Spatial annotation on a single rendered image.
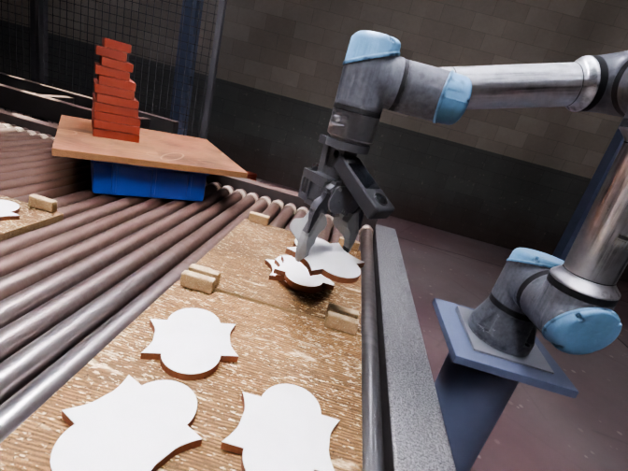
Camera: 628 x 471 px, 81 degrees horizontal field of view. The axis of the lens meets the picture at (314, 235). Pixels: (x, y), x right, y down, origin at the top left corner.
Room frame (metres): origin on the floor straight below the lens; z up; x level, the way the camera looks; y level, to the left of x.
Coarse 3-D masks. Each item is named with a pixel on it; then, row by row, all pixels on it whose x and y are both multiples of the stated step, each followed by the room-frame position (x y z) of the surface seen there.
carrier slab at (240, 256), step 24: (240, 240) 0.84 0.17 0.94; (264, 240) 0.88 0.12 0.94; (288, 240) 0.92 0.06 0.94; (216, 264) 0.68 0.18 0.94; (240, 264) 0.71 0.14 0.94; (264, 264) 0.74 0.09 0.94; (216, 288) 0.59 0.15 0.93; (240, 288) 0.62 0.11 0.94; (264, 288) 0.64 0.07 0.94; (336, 288) 0.72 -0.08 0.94; (360, 288) 0.75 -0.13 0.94; (312, 312) 0.60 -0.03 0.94; (360, 312) 0.64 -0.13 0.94
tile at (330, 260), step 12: (324, 240) 0.65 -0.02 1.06; (288, 252) 0.58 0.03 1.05; (312, 252) 0.59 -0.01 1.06; (324, 252) 0.60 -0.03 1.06; (336, 252) 0.62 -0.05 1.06; (312, 264) 0.54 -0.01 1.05; (324, 264) 0.56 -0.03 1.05; (336, 264) 0.57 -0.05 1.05; (348, 264) 0.58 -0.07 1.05; (360, 264) 0.61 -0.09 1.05; (324, 276) 0.54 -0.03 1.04; (336, 276) 0.53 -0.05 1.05; (348, 276) 0.54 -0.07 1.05
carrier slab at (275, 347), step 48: (144, 336) 0.42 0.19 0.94; (240, 336) 0.47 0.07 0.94; (288, 336) 0.51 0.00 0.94; (336, 336) 0.54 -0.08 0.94; (96, 384) 0.32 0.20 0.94; (192, 384) 0.36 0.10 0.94; (240, 384) 0.38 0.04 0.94; (336, 384) 0.43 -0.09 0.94; (48, 432) 0.25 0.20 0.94; (336, 432) 0.35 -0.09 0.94
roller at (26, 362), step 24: (192, 240) 0.80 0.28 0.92; (168, 264) 0.68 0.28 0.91; (120, 288) 0.54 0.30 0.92; (144, 288) 0.58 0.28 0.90; (96, 312) 0.47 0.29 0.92; (48, 336) 0.39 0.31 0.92; (72, 336) 0.41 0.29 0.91; (24, 360) 0.34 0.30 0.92; (48, 360) 0.37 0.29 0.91; (0, 384) 0.31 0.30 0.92; (24, 384) 0.33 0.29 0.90
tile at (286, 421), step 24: (288, 384) 0.39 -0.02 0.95; (264, 408) 0.34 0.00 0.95; (288, 408) 0.35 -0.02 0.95; (312, 408) 0.36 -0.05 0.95; (240, 432) 0.30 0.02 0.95; (264, 432) 0.31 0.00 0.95; (288, 432) 0.32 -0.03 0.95; (312, 432) 0.33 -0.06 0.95; (264, 456) 0.28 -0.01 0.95; (288, 456) 0.29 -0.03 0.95; (312, 456) 0.29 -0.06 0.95
